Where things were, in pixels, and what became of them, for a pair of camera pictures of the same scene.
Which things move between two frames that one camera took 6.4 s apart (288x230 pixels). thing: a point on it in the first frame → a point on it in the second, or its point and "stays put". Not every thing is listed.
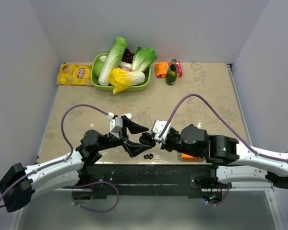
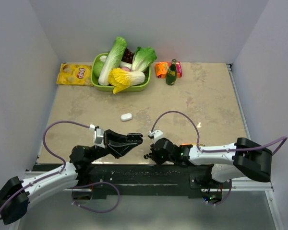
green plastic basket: (96, 87) stays put
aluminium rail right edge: (230, 68) stays put
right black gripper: (165, 145) → (155, 157)
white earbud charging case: (129, 115) stays put
